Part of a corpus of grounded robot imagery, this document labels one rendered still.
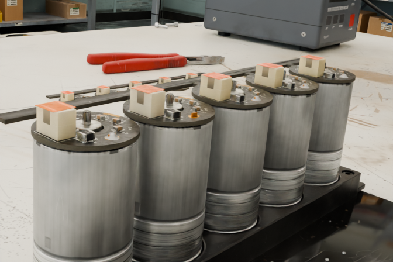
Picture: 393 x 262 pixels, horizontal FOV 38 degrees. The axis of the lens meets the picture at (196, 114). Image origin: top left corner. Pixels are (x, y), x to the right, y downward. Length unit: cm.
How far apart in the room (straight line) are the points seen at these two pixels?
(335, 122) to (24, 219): 12
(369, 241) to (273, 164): 4
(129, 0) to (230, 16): 546
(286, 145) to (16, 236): 10
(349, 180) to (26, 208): 13
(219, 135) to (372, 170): 15
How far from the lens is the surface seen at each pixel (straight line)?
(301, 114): 19
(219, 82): 16
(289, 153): 19
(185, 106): 15
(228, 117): 16
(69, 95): 37
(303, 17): 62
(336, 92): 21
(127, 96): 16
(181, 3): 629
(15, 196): 25
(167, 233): 15
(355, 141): 35
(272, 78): 19
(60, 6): 513
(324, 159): 22
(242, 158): 17
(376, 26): 460
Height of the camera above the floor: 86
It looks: 17 degrees down
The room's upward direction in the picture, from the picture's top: 5 degrees clockwise
